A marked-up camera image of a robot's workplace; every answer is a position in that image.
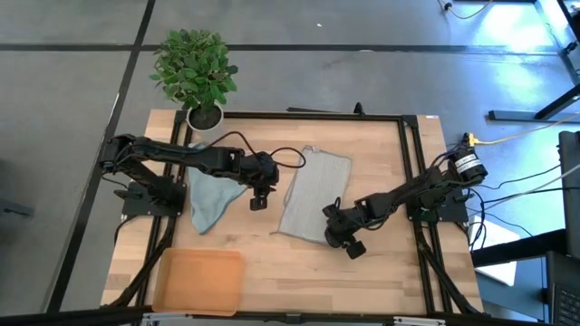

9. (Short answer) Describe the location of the black beam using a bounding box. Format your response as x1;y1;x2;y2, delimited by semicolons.
469;227;570;269

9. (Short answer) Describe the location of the black keyboard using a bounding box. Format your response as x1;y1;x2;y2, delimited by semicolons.
542;250;580;326

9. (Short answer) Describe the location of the black floor cable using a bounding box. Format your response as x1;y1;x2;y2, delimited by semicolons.
479;185;580;206
478;163;563;191

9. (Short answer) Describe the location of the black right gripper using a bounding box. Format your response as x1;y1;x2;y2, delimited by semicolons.
321;197;368;261

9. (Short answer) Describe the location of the black desk leg frame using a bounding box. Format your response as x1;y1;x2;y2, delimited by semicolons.
487;0;580;122

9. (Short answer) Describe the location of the silver bracket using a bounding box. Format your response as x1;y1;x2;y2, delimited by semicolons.
141;311;195;326
391;315;449;326

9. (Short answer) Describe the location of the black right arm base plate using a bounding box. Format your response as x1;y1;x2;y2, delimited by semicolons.
406;188;470;224

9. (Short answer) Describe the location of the black equipment case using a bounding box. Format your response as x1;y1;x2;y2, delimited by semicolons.
557;129;580;260

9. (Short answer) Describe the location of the thin cable with black plug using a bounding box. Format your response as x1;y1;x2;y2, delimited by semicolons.
436;0;496;21

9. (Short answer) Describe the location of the teal microfiber towel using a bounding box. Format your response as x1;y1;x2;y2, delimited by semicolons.
186;141;249;236

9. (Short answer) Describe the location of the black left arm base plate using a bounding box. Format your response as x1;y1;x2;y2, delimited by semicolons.
120;179;188;218

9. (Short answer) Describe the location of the green plant in white pot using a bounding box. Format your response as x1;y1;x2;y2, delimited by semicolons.
148;27;240;134

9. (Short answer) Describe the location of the black aluminium table frame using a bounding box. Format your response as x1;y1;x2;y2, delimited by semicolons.
106;110;485;318

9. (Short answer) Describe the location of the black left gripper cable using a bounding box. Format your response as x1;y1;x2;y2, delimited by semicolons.
202;130;308;170

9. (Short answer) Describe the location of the black crossbar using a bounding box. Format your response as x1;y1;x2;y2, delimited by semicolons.
0;305;580;326

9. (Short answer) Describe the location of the grey waffle microfiber towel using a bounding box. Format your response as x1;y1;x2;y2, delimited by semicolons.
270;144;354;246

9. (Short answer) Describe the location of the yellow extension cable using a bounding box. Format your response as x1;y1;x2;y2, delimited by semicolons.
465;111;580;148

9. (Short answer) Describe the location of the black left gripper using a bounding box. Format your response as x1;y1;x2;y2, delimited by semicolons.
238;151;281;213

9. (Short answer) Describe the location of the white sheet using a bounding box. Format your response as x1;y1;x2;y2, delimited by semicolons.
468;214;522;288

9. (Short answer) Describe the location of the orange plastic cup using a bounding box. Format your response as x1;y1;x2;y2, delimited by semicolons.
150;246;247;318

